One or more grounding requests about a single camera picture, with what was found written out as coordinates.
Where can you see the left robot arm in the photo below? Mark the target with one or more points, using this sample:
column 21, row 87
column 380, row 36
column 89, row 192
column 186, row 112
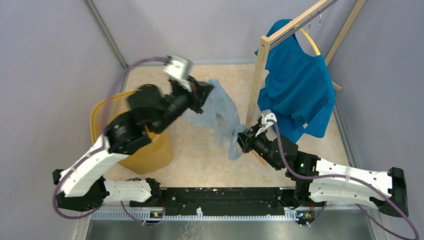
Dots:
column 83, row 188

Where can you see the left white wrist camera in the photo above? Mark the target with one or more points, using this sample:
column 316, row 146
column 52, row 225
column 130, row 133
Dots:
column 178, row 69

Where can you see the metal corner post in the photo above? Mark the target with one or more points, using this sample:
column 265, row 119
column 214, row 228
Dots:
column 104, row 30

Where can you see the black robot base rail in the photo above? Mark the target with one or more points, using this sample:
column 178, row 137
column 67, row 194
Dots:
column 224, row 201

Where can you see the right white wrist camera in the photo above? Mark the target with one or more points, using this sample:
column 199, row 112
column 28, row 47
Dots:
column 266, row 119

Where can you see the yellow mesh trash bin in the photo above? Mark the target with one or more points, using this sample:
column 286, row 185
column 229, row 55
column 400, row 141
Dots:
column 150, row 158

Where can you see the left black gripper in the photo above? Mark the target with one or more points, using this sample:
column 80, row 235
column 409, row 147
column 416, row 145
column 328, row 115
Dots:
column 198, row 97

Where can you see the yellow clothes hanger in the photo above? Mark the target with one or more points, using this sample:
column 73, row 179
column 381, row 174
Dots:
column 311, row 42

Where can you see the blue t-shirt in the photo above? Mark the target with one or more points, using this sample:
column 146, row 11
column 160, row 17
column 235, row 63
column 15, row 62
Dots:
column 298, row 90

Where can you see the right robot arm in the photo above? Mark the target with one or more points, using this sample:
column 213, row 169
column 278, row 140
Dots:
column 319, row 180

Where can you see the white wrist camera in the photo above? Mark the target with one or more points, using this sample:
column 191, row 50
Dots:
column 178, row 69
column 266, row 119

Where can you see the white cable duct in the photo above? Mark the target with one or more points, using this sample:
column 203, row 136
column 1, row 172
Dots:
column 200, row 215

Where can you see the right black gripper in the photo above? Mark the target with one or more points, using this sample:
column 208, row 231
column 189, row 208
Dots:
column 246, row 138

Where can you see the blue plastic trash bag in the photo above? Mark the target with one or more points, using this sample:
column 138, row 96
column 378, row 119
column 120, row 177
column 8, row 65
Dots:
column 220, row 114

